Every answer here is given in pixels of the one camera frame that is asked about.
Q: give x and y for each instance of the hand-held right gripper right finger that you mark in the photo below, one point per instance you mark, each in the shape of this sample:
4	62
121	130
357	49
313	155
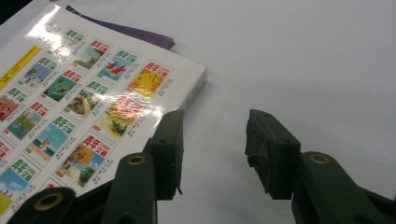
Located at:
274	155

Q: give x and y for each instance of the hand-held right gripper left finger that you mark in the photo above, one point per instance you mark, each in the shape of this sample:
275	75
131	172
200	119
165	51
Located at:
168	155

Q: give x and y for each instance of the thick white magazine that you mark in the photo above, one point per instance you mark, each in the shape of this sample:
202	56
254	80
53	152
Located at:
77	93

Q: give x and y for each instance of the purple magazine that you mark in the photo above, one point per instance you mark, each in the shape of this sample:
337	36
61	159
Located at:
140	34

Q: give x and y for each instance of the white table cover sheet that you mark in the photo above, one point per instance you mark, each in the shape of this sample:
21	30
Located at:
295	62

